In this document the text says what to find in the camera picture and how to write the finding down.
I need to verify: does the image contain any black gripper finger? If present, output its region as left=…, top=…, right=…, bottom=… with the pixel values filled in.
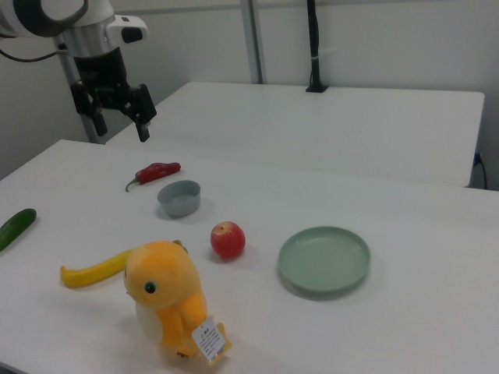
left=70, top=81, right=108, bottom=137
left=119, top=83, right=158, bottom=143

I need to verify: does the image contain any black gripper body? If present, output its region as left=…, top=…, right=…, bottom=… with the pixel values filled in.
left=72, top=46, right=133, bottom=111

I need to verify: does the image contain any red apple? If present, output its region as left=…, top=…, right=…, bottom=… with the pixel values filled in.
left=211, top=221, right=246, bottom=259

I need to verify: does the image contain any grey plastic bowl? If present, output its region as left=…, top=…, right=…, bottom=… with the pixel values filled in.
left=157, top=179, right=202, bottom=218

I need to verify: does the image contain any red chili pepper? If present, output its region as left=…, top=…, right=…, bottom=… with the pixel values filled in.
left=125, top=161, right=182, bottom=193

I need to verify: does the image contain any green cucumber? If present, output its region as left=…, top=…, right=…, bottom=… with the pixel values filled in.
left=0, top=208, right=37, bottom=252

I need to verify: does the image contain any yellow banana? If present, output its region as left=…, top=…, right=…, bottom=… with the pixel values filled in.
left=59, top=249, right=133, bottom=290

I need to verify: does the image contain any orange plush bird toy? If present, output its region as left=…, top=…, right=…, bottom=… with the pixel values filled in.
left=123, top=238, right=233, bottom=358

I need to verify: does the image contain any black pole with clamp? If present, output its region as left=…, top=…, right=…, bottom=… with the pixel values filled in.
left=305, top=0, right=329, bottom=94

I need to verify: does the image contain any green round plate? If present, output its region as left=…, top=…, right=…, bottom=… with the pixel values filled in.
left=278, top=226, right=372, bottom=294

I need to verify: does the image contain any white paper hang tag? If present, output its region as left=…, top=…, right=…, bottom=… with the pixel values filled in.
left=192, top=316, right=229, bottom=360

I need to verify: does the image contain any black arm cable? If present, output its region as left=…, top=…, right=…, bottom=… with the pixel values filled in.
left=0, top=32, right=67, bottom=63

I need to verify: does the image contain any wide aluminium frame post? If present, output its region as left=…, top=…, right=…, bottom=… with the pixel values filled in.
left=238, top=0, right=268, bottom=85

